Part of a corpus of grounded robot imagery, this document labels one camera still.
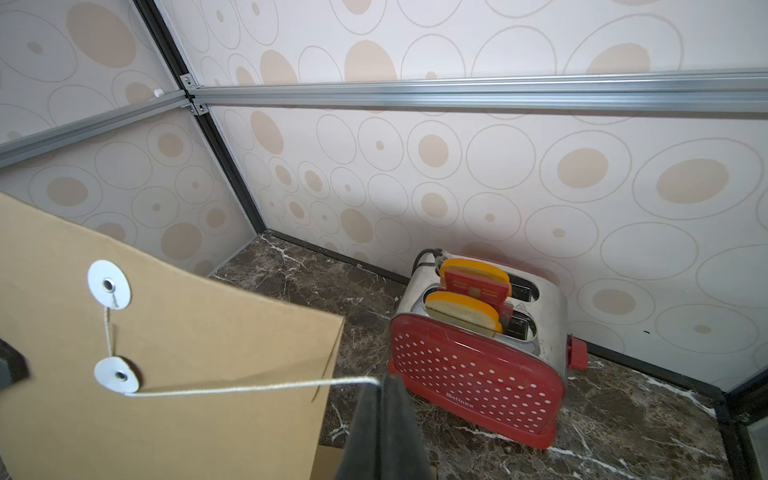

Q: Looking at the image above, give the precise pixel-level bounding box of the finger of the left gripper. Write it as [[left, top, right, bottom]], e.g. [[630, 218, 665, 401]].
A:
[[0, 340, 30, 390]]

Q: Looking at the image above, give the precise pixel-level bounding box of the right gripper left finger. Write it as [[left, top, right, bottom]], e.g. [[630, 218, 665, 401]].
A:
[[335, 384, 381, 480]]

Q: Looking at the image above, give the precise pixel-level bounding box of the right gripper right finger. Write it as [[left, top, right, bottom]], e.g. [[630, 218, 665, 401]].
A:
[[381, 376, 432, 480]]

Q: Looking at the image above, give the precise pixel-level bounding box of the white envelope string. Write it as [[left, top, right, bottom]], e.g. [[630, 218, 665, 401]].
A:
[[101, 281, 383, 398]]

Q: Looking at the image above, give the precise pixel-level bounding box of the brown file envelope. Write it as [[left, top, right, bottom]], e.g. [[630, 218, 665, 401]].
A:
[[1, 195, 344, 479], [309, 445, 344, 480]]

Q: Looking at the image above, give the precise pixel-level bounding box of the red polka dot toaster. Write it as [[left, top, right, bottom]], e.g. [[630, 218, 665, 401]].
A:
[[388, 249, 588, 449]]

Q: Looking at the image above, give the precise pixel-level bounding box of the front yellow toast slice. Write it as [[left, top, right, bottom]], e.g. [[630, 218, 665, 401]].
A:
[[425, 291, 503, 336]]

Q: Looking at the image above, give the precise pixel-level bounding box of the yellow toast slice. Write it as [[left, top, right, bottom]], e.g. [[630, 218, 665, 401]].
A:
[[438, 258, 512, 298], [425, 291, 503, 336]]

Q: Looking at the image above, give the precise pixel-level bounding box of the rear yellow toast slice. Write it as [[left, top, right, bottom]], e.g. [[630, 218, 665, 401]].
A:
[[438, 258, 512, 298]]

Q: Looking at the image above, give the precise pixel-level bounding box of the black toaster power cable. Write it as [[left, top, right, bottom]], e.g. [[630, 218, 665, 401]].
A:
[[410, 247, 445, 277]]

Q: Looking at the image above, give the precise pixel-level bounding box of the left aluminium rail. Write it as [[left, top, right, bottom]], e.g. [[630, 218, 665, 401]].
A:
[[1, 91, 191, 168]]

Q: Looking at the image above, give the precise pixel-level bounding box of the aluminium rail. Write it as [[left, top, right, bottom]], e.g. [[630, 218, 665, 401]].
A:
[[190, 70, 767, 118], [1, 91, 191, 168]]

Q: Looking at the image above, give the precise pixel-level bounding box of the back aluminium rail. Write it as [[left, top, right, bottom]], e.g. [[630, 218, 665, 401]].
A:
[[190, 70, 767, 118]]

